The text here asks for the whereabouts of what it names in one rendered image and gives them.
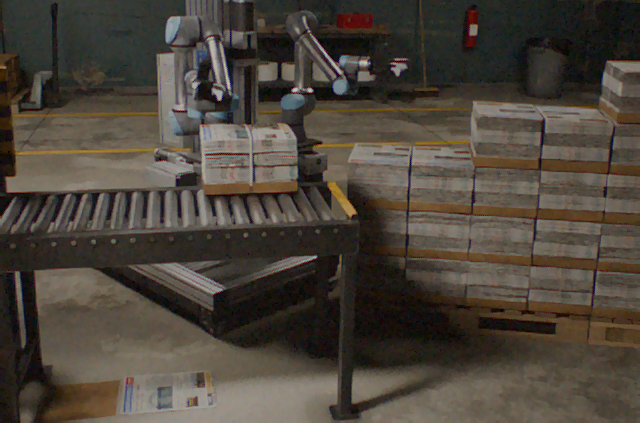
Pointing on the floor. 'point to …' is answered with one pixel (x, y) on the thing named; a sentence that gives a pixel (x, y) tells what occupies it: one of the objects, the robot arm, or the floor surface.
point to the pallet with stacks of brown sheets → (14, 80)
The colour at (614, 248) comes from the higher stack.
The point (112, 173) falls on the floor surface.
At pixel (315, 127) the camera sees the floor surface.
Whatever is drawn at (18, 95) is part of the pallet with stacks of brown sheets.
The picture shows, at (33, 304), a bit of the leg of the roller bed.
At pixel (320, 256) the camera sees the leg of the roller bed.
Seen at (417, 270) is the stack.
